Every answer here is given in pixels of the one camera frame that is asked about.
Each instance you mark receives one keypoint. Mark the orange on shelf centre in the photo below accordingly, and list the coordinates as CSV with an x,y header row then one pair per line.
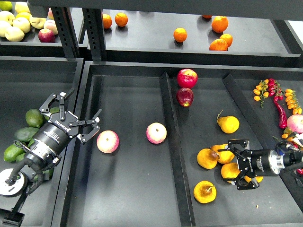
x,y
180,34

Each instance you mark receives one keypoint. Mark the pink peach right edge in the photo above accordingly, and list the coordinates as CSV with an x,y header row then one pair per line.
x,y
295,123

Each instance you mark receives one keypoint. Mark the yellow pear with stem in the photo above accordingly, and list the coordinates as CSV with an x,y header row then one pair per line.
x,y
205,192

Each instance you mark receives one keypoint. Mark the large orange on shelf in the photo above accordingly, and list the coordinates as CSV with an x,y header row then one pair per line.
x,y
219,24

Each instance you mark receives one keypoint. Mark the pink apple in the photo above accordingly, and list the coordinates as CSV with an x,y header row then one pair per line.
x,y
107,141
156,133

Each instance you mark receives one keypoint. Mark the red chili pepper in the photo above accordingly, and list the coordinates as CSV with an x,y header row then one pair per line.
x,y
281,112

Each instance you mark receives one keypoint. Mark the red apple on shelf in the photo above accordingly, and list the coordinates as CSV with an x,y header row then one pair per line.
x,y
46,35

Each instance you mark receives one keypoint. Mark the pink apple left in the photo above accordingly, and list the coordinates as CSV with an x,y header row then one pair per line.
x,y
107,141

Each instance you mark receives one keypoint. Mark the dark green avocado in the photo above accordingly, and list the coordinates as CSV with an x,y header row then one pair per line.
x,y
48,174

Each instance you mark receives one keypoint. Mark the bright red apple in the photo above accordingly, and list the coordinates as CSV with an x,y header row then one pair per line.
x,y
187,78

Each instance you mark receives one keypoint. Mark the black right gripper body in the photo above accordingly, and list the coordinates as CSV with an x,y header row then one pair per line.
x,y
260,162

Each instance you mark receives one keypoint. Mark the dark red apple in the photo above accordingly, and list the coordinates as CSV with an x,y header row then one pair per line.
x,y
185,97

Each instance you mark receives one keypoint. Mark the green avocado top left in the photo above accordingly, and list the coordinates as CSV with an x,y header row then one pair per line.
x,y
34,118

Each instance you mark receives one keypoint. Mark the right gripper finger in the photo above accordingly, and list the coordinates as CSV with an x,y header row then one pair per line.
x,y
241,183
236,146

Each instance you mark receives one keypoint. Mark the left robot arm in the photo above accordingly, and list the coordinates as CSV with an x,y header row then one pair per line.
x,y
27,175

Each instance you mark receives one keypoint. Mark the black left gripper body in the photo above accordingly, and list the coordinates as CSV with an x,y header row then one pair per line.
x,y
54,135

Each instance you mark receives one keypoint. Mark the pink apple centre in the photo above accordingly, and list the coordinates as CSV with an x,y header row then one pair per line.
x,y
156,133

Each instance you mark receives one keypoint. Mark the yellow pear left pile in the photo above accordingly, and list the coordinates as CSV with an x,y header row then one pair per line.
x,y
207,158

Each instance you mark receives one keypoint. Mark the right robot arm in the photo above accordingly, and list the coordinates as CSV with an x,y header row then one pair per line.
x,y
292,157

